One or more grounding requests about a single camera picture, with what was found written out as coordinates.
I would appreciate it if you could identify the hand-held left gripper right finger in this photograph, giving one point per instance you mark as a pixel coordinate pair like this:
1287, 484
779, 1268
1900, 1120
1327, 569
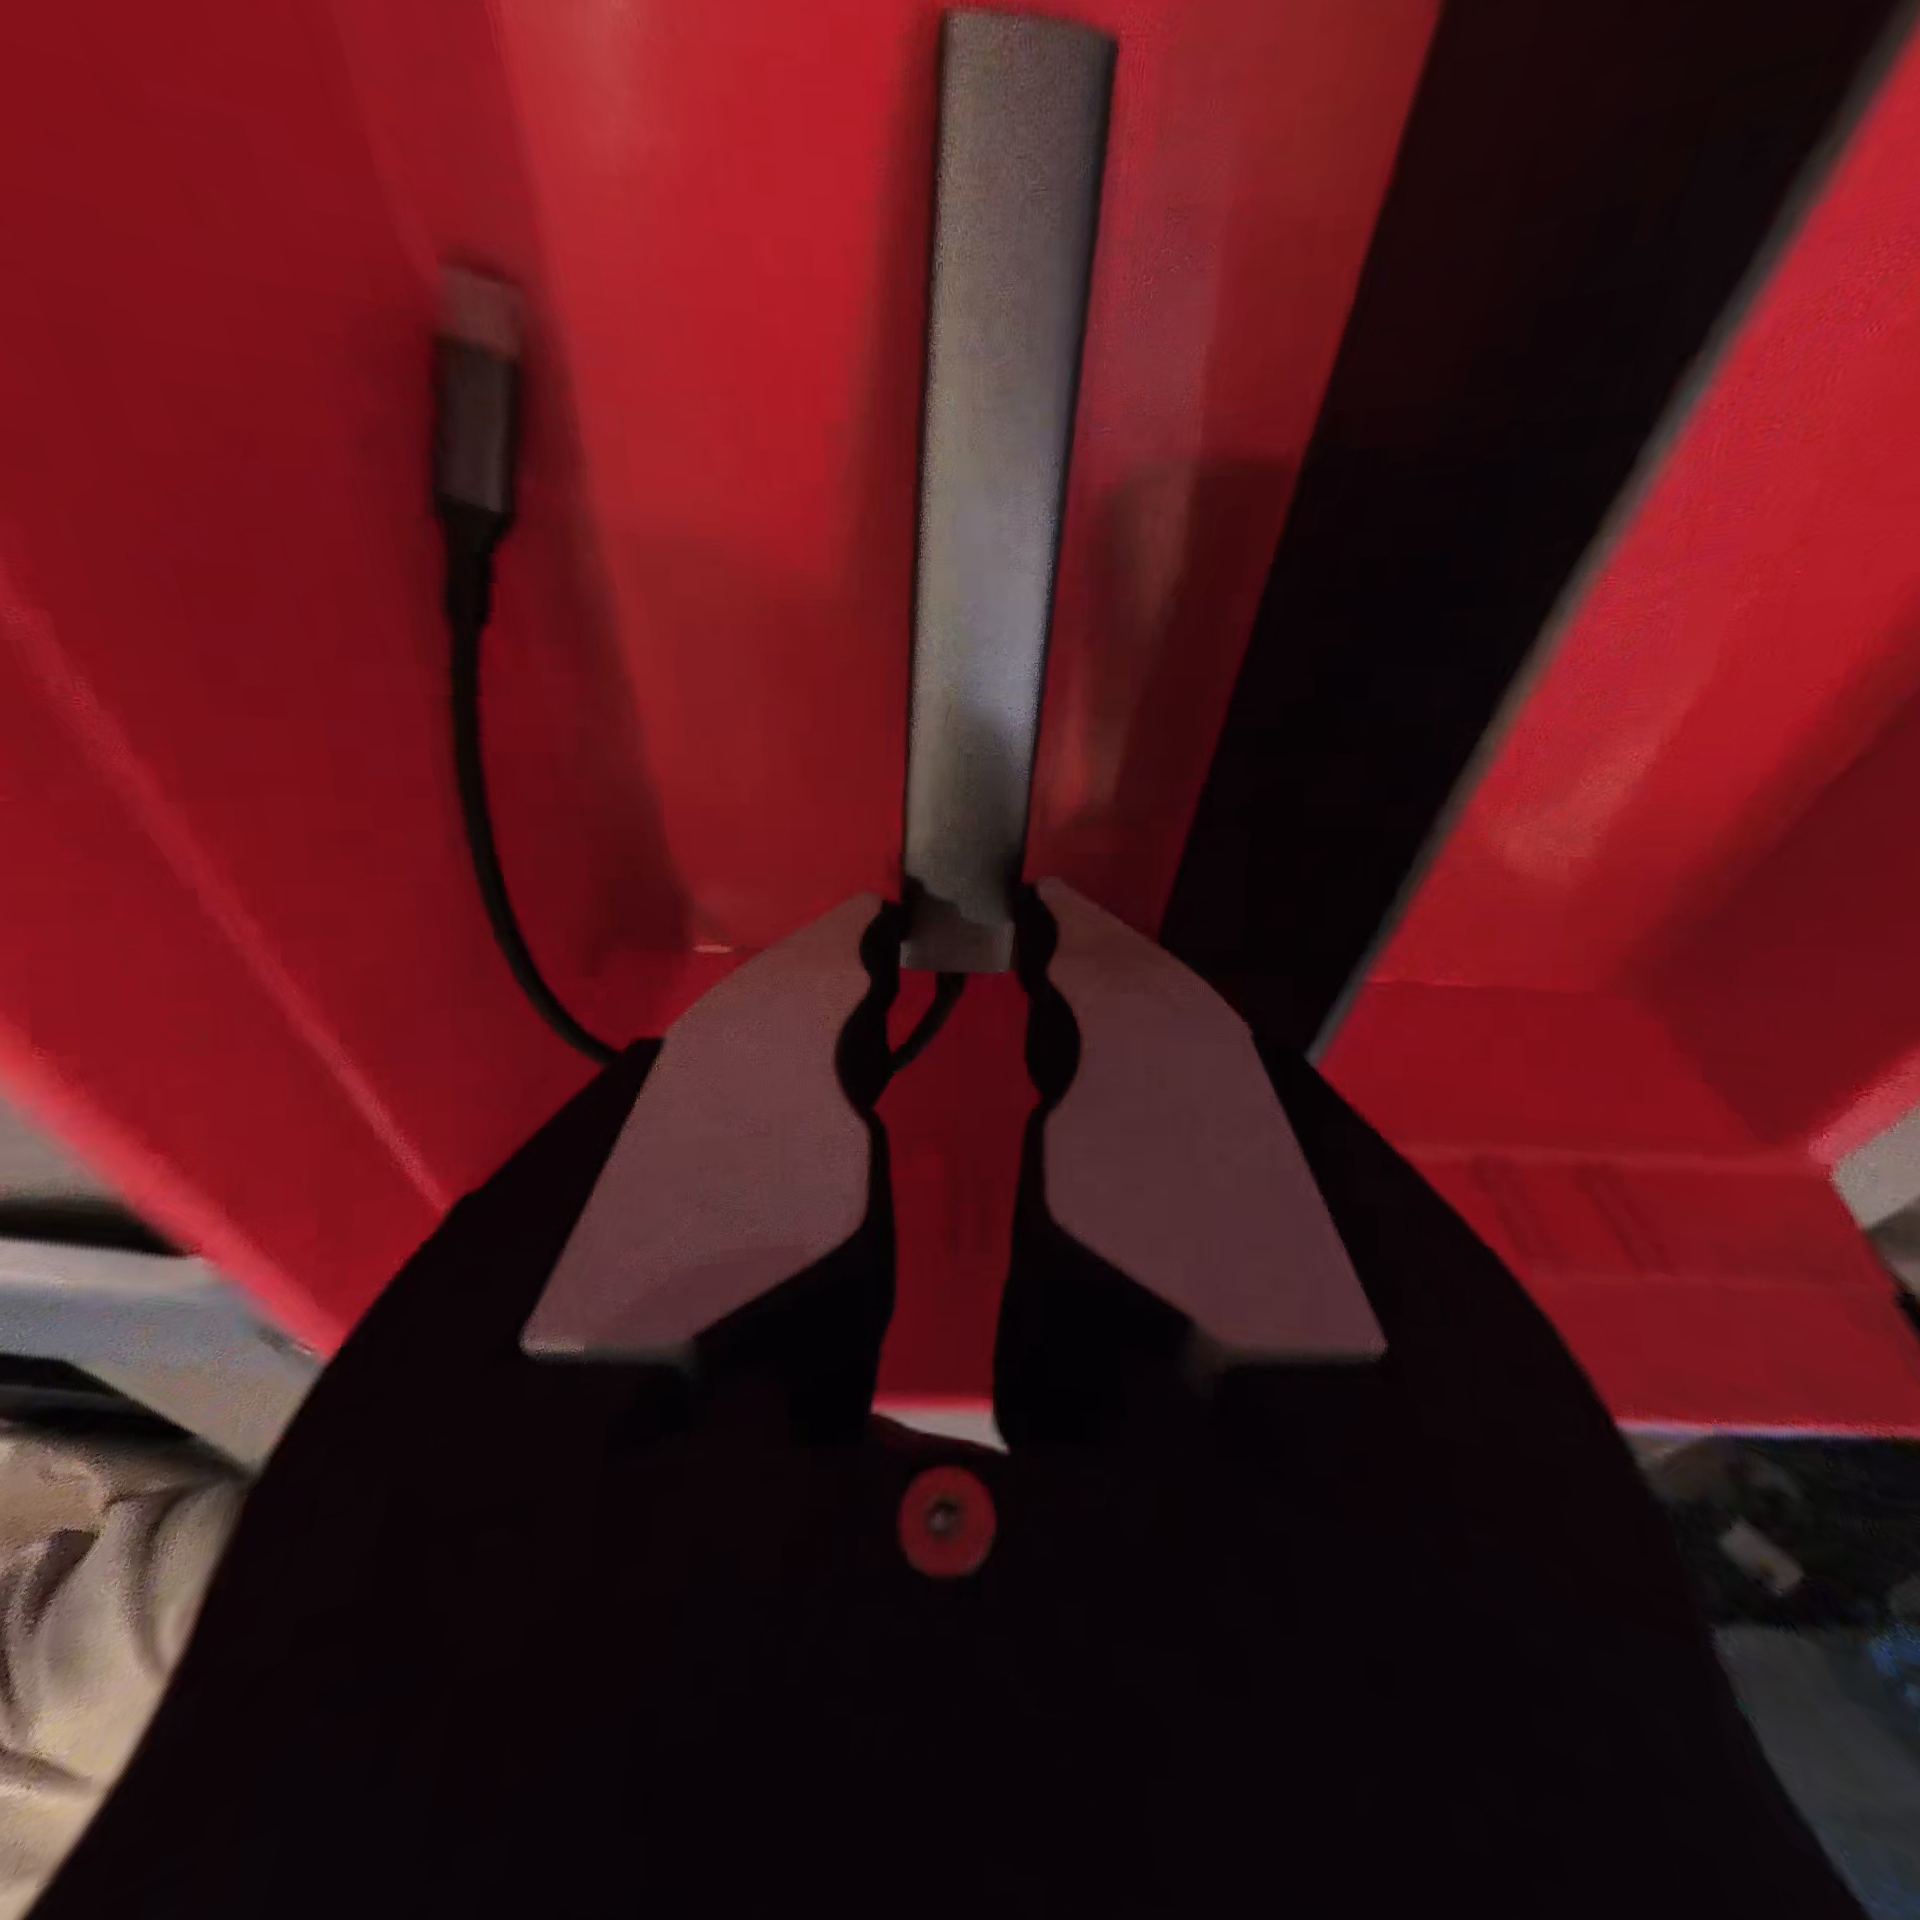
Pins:
1184, 1184

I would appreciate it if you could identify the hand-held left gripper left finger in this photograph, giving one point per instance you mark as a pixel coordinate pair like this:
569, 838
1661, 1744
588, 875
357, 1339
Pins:
721, 1171

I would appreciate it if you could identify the red storage bin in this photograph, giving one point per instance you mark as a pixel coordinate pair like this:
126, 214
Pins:
721, 450

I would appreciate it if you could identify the grey USB hub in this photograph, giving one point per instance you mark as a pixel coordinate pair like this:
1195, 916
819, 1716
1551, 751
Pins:
1005, 450

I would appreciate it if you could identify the grey desk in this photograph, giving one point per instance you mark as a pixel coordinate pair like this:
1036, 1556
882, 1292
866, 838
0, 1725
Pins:
121, 1304

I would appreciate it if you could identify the black bin divider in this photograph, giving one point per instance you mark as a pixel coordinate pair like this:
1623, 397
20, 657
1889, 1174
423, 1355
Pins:
1424, 600

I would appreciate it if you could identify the light trousers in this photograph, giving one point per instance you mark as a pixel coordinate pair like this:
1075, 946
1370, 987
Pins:
90, 1574

